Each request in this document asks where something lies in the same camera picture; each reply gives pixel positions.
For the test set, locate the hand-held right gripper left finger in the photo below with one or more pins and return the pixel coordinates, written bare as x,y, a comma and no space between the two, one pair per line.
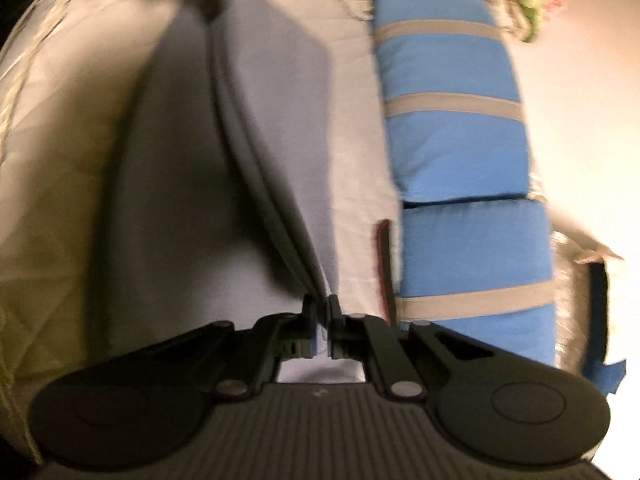
300,332

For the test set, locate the grey pants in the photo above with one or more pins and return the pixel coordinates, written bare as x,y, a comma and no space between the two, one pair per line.
280,110

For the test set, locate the blue grey-striped pillow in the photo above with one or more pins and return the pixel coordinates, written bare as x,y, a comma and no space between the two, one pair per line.
450,150

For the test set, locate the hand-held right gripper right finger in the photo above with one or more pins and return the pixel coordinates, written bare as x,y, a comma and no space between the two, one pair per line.
345,335

